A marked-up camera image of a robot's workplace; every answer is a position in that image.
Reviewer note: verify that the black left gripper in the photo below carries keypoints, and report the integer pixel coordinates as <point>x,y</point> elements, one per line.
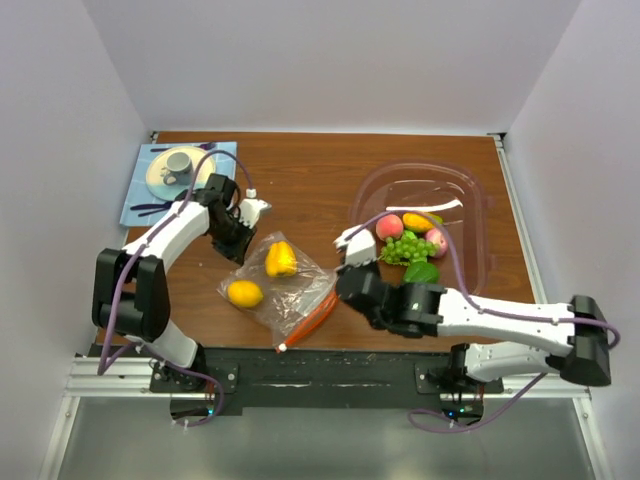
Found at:
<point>237,251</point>

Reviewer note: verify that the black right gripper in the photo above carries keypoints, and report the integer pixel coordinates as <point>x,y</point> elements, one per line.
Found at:
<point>370,267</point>

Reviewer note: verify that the dark green fake pepper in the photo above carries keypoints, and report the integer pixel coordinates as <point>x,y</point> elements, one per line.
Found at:
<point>421,272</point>

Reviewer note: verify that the green fake grapes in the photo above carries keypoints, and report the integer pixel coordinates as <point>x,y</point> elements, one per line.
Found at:
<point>394,252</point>

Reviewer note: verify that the yellow fake bell pepper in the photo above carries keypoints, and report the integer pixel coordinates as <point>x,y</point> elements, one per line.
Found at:
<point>281,260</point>

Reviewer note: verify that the clear zip top bag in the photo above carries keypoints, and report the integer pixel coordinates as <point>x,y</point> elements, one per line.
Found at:
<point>293,306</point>

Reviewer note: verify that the purple fake onion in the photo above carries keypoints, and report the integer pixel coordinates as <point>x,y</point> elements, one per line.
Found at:
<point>439,242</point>

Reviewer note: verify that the red fake apple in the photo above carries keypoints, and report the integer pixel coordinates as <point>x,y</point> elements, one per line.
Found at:
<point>389,226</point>

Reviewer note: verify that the yellow green fake mango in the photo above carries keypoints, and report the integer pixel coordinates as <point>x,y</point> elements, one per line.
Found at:
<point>419,223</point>

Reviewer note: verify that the light green fake cucumber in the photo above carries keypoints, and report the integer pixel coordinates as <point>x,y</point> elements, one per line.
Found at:
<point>408,236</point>

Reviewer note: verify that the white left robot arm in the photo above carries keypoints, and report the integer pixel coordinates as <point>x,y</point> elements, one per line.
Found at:
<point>131,294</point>

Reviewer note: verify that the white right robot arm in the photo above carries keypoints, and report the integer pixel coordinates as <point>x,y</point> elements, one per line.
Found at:
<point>572,340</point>

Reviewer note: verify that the yellow fake lemon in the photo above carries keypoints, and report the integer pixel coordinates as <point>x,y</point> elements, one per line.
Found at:
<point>244,294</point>

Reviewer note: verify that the white cup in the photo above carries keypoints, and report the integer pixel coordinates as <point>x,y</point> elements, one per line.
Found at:
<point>179,169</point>

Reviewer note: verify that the blue checked cloth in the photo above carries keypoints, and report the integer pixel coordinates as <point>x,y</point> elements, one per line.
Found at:
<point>148,195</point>

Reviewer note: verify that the cream round plate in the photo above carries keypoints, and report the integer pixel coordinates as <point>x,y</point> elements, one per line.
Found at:
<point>156,171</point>

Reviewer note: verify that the pink clear plastic container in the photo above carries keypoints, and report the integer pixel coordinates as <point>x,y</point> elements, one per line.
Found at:
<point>449,192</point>

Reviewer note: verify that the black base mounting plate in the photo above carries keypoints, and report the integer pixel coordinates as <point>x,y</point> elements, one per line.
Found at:
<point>262,378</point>

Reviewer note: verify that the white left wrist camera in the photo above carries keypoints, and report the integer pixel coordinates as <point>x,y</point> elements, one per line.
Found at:
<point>251,210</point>

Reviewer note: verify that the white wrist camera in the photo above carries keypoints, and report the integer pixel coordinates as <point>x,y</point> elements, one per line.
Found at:
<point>251,210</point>
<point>358,246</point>

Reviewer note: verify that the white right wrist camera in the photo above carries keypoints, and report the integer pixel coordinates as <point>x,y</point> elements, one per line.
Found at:
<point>358,246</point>

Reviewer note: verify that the aluminium frame rail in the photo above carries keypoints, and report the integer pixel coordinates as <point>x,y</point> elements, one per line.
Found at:
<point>133,376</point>

